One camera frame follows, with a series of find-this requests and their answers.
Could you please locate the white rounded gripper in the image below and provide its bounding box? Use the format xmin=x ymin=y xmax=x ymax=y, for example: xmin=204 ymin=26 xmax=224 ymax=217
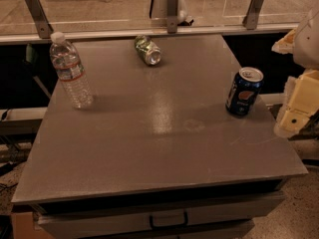
xmin=271 ymin=6 xmax=319 ymax=138

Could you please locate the blue pepsi can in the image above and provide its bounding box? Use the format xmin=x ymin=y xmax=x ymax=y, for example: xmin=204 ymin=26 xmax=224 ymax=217
xmin=225 ymin=67 xmax=264 ymax=117

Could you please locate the green soda can lying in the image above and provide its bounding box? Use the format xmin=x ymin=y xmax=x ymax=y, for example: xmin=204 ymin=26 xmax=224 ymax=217
xmin=135 ymin=35 xmax=161 ymax=66

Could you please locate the clear plastic water bottle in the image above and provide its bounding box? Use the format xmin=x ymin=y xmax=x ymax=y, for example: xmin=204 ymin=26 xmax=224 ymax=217
xmin=50 ymin=32 xmax=94 ymax=109

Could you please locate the metal railing bar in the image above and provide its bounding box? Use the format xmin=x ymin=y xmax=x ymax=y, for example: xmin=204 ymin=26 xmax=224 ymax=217
xmin=0 ymin=22 xmax=300 ymax=45

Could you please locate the right metal bracket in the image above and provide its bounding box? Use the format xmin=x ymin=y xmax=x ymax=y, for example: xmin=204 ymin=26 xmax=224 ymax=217
xmin=242 ymin=0 xmax=264 ymax=30

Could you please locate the metal bracket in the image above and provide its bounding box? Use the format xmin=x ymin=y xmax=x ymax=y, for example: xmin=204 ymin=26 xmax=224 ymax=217
xmin=25 ymin=0 xmax=53 ymax=39
xmin=242 ymin=0 xmax=264 ymax=30
xmin=166 ymin=0 xmax=178 ymax=34

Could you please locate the middle metal bracket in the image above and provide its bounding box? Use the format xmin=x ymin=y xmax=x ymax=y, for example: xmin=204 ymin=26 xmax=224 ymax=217
xmin=166 ymin=0 xmax=178 ymax=34

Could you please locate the grey drawer with handle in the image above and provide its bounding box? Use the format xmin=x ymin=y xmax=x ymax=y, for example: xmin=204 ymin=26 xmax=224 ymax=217
xmin=38 ymin=190 xmax=285 ymax=239

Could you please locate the left metal bracket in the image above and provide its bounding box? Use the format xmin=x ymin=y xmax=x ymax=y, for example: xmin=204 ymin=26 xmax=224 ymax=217
xmin=25 ymin=0 xmax=53 ymax=39

